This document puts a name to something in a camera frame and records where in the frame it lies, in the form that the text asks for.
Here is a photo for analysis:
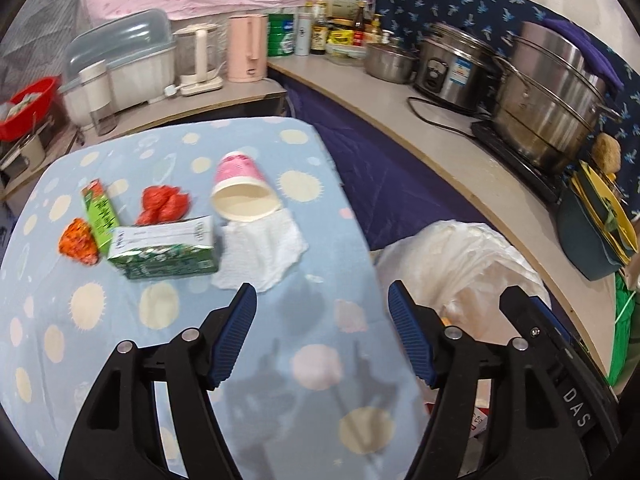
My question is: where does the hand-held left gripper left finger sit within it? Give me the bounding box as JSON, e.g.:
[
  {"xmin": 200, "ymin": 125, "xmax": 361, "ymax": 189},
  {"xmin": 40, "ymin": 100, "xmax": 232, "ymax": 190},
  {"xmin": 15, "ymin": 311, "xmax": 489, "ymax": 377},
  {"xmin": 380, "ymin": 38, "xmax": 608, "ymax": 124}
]
[{"xmin": 59, "ymin": 282, "xmax": 258, "ymax": 480}]

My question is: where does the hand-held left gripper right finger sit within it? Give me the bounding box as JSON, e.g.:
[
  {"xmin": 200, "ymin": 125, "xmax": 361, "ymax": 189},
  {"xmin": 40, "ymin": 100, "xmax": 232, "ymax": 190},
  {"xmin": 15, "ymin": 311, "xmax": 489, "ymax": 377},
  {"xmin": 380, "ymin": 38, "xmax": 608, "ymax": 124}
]
[{"xmin": 387, "ymin": 280, "xmax": 586, "ymax": 480}]

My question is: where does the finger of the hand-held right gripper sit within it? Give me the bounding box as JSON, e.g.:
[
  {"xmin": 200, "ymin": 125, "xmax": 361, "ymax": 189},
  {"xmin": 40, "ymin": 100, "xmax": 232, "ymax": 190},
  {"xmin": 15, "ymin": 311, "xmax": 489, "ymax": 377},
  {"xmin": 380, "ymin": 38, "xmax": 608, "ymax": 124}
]
[{"xmin": 499, "ymin": 284, "xmax": 576, "ymax": 361}]

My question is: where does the white lined trash bin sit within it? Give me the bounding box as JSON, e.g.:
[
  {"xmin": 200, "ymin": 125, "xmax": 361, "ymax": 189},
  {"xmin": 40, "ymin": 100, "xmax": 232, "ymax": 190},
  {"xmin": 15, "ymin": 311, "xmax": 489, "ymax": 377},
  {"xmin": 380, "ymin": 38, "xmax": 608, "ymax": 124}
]
[{"xmin": 372, "ymin": 219, "xmax": 553, "ymax": 396}]

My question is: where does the white paper tissue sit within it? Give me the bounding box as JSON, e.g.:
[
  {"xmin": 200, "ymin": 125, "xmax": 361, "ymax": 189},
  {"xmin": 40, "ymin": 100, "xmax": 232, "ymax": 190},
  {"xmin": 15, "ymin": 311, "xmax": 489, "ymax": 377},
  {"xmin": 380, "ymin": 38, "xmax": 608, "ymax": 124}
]
[{"xmin": 211, "ymin": 212, "xmax": 310, "ymax": 292}]

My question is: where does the green toothpaste box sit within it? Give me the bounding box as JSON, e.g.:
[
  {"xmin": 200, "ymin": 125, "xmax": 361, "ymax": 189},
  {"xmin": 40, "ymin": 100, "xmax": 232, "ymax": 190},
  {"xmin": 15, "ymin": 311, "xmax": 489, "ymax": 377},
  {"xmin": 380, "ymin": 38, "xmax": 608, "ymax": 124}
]
[{"xmin": 107, "ymin": 216, "xmax": 218, "ymax": 281}]

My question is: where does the red plastic bag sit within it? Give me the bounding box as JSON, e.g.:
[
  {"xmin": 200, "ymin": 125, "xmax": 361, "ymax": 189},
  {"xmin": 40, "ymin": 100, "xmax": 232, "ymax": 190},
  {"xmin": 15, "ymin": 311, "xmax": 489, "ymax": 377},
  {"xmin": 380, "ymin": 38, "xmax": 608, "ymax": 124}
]
[{"xmin": 135, "ymin": 184, "xmax": 192, "ymax": 227}]

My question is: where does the pink paper cup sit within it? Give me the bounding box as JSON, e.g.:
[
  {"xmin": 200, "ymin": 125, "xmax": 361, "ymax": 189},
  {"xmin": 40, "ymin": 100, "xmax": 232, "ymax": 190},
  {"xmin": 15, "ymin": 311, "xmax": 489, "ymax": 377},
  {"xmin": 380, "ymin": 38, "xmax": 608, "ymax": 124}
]
[{"xmin": 210, "ymin": 150, "xmax": 282, "ymax": 223}]

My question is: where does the small green carton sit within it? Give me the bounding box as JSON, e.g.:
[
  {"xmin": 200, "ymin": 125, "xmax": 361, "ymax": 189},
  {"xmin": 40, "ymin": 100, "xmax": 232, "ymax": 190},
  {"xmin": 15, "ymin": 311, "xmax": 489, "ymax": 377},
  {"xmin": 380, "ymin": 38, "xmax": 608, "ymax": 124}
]
[{"xmin": 81, "ymin": 180, "xmax": 123, "ymax": 256}]

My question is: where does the orange dotted wrapper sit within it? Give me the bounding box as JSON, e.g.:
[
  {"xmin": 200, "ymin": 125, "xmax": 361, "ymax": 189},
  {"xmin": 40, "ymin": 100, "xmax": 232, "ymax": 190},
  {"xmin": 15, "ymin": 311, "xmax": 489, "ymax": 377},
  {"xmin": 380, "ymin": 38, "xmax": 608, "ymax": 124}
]
[{"xmin": 57, "ymin": 217, "xmax": 100, "ymax": 267}]

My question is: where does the blue dotted blanket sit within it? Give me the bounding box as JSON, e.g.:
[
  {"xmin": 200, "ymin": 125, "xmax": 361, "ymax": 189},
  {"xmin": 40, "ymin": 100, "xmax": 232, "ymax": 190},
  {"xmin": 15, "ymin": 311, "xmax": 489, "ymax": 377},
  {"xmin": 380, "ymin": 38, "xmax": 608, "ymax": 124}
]
[{"xmin": 0, "ymin": 117, "xmax": 436, "ymax": 480}]

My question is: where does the dark blue plastic basin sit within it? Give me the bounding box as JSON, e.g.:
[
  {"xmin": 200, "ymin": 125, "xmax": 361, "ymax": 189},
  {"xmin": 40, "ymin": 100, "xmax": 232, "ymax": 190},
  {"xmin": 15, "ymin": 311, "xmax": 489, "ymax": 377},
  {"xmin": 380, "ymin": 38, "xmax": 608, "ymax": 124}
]
[{"xmin": 555, "ymin": 182, "xmax": 626, "ymax": 282}]

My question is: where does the green plastic bag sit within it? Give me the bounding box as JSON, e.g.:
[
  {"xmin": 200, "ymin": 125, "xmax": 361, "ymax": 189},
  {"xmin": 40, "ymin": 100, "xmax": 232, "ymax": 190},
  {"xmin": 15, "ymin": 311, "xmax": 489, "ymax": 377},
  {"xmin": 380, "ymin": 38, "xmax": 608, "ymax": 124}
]
[{"xmin": 607, "ymin": 275, "xmax": 640, "ymax": 391}]

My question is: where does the red and white package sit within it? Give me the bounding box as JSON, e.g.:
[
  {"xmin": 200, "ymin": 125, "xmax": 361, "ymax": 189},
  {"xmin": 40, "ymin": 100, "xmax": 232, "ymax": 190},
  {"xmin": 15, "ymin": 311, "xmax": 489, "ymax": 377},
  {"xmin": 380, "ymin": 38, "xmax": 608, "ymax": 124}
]
[{"xmin": 425, "ymin": 400, "xmax": 493, "ymax": 441}]

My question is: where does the yellow drain basket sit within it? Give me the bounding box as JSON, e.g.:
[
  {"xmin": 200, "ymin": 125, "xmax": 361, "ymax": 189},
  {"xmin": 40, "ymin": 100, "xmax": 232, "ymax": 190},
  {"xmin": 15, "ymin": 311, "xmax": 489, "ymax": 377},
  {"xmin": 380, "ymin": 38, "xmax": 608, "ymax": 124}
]
[{"xmin": 575, "ymin": 160, "xmax": 640, "ymax": 256}]

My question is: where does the black induction cooktop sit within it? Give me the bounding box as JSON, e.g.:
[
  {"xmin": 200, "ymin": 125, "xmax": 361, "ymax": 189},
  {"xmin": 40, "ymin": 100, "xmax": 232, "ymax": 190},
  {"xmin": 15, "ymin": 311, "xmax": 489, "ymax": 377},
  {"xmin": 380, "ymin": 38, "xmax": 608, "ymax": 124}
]
[{"xmin": 470, "ymin": 120, "xmax": 568, "ymax": 206}]

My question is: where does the purple counter curtain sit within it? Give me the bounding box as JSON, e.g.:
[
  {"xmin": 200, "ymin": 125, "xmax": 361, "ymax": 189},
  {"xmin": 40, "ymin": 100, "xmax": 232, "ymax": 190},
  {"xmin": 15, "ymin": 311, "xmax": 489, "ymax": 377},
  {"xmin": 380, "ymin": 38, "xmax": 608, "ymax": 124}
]
[{"xmin": 270, "ymin": 72, "xmax": 486, "ymax": 251}]

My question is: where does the brown loofah sponge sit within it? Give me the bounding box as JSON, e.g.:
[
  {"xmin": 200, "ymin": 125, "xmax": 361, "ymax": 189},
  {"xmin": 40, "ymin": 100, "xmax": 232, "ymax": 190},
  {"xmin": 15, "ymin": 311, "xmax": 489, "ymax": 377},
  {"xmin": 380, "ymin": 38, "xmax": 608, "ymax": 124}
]
[{"xmin": 592, "ymin": 135, "xmax": 622, "ymax": 173}]

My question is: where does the large steel steamer pot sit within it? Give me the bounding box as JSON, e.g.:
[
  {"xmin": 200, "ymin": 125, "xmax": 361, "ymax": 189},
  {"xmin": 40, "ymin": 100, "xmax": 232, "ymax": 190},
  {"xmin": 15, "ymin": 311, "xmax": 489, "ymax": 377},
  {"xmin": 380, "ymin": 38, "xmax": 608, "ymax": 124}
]
[{"xmin": 492, "ymin": 20, "xmax": 623, "ymax": 176}]

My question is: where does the steel rice cooker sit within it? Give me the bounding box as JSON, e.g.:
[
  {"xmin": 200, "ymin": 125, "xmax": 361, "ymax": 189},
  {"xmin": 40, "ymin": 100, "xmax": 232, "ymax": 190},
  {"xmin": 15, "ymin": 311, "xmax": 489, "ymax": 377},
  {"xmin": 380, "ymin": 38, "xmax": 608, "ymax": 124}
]
[{"xmin": 412, "ymin": 22, "xmax": 501, "ymax": 113}]

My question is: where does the purple cloth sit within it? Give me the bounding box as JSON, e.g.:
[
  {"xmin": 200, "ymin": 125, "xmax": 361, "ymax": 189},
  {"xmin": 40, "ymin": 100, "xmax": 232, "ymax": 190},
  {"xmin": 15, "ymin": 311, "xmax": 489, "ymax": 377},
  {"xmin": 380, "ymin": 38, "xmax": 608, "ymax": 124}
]
[{"xmin": 542, "ymin": 17, "xmax": 626, "ymax": 93}]

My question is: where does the small steel lidded pot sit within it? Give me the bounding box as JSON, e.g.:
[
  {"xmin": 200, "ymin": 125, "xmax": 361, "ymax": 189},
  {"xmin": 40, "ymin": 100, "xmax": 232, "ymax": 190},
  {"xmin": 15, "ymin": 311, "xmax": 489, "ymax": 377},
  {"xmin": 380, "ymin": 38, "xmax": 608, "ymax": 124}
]
[{"xmin": 364, "ymin": 40, "xmax": 420, "ymax": 85}]

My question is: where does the small beige pot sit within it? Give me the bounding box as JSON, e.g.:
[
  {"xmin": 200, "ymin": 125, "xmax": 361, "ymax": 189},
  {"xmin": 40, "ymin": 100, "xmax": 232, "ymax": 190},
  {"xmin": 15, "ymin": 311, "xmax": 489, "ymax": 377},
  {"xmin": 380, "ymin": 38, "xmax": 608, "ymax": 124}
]
[{"xmin": 0, "ymin": 125, "xmax": 56, "ymax": 181}]

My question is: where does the glass electric kettle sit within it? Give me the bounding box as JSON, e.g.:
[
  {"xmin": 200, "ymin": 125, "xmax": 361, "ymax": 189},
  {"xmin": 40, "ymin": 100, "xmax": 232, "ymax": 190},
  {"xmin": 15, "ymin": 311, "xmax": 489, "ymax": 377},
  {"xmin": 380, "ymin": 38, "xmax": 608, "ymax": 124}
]
[{"xmin": 172, "ymin": 23, "xmax": 225, "ymax": 97}]

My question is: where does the pink electric kettle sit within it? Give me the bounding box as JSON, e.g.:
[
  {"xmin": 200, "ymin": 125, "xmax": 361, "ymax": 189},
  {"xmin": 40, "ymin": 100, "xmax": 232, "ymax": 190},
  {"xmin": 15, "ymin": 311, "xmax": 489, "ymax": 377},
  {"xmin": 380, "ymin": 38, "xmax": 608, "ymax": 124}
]
[{"xmin": 227, "ymin": 14, "xmax": 271, "ymax": 83}]

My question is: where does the clear food container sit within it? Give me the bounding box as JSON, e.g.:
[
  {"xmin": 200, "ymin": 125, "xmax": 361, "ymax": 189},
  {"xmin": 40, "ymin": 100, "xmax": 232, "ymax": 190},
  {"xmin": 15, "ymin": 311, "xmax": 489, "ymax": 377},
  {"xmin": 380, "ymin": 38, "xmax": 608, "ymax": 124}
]
[{"xmin": 327, "ymin": 42, "xmax": 366, "ymax": 67}]

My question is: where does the red plastic basin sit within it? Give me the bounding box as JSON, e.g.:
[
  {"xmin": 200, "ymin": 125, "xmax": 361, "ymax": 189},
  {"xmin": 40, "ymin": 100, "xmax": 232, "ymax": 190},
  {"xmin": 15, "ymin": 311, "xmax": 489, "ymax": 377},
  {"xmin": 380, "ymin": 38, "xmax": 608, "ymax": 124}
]
[{"xmin": 0, "ymin": 76, "xmax": 61, "ymax": 142}]

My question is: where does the green tin can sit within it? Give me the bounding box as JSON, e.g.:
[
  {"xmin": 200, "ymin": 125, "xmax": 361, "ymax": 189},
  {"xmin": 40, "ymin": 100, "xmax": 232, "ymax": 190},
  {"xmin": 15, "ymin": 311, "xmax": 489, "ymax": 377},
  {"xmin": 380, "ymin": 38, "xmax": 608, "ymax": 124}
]
[{"xmin": 267, "ymin": 12, "xmax": 297, "ymax": 57}]

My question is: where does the dish box with grey lid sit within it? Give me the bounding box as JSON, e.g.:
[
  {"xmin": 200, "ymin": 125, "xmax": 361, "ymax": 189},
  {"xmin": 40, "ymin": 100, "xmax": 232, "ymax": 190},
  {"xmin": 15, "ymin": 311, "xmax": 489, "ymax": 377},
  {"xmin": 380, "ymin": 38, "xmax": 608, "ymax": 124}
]
[{"xmin": 60, "ymin": 8, "xmax": 180, "ymax": 126}]

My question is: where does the white thermos bottle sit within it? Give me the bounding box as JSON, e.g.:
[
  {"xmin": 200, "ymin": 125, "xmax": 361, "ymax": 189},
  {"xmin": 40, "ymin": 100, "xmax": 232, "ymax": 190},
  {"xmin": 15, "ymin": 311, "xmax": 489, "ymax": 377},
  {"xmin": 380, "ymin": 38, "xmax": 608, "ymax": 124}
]
[{"xmin": 294, "ymin": 11, "xmax": 313, "ymax": 57}]

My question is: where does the red label sauce bottle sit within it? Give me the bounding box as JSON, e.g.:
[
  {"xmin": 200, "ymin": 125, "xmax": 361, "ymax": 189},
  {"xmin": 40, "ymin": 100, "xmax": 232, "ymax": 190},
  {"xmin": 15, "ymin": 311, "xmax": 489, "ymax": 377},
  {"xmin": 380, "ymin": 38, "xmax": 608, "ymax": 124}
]
[{"xmin": 352, "ymin": 2, "xmax": 367, "ymax": 46}]

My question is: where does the dark sauce bottle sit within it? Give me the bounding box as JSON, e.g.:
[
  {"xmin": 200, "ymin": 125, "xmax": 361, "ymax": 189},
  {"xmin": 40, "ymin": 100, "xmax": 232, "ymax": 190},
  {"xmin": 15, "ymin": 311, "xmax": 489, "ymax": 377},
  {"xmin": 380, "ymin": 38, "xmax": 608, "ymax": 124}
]
[{"xmin": 310, "ymin": 2, "xmax": 328, "ymax": 56}]

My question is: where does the navy patterned cloth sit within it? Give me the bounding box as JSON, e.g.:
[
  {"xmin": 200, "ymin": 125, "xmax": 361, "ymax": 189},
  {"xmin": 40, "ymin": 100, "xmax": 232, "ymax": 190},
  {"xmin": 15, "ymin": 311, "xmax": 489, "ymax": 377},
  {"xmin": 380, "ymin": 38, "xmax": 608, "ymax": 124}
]
[{"xmin": 375, "ymin": 0, "xmax": 640, "ymax": 161}]

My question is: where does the white cardboard box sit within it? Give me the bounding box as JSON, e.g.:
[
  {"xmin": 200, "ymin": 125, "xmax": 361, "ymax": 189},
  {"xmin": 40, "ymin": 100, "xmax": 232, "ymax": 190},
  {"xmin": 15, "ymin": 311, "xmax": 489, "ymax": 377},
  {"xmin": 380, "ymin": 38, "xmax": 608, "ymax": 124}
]
[{"xmin": 322, "ymin": 0, "xmax": 363, "ymax": 21}]

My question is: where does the grey plastic sheet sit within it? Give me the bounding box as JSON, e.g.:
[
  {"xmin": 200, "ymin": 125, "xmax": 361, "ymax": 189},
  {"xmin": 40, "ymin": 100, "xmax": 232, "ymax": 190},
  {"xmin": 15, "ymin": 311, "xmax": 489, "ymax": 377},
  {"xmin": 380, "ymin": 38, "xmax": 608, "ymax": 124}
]
[{"xmin": 0, "ymin": 0, "xmax": 91, "ymax": 101}]

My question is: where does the black power cable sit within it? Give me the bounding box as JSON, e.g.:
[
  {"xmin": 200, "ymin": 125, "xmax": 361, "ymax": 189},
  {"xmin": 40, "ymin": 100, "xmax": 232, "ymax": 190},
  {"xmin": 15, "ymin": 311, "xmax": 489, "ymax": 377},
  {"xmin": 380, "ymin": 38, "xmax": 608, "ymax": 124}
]
[{"xmin": 406, "ymin": 96, "xmax": 476, "ymax": 138}]

